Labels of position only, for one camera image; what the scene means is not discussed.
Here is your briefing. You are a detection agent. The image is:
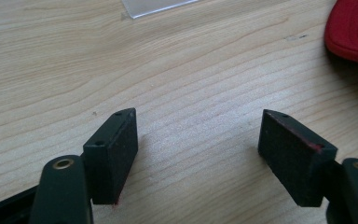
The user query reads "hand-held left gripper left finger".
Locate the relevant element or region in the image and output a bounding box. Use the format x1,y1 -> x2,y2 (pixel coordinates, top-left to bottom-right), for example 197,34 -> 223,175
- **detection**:
82,107 -> 139,206

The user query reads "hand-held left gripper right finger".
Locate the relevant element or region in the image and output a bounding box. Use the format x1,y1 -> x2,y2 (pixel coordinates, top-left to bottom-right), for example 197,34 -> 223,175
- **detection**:
257,108 -> 338,208

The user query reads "clear plastic sheet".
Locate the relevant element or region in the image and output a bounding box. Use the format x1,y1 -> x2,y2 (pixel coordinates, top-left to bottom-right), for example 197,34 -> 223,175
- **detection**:
120,0 -> 200,20

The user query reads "red plastic lid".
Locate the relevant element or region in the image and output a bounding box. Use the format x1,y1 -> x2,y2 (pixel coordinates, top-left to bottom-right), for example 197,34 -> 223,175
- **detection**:
324,0 -> 358,67

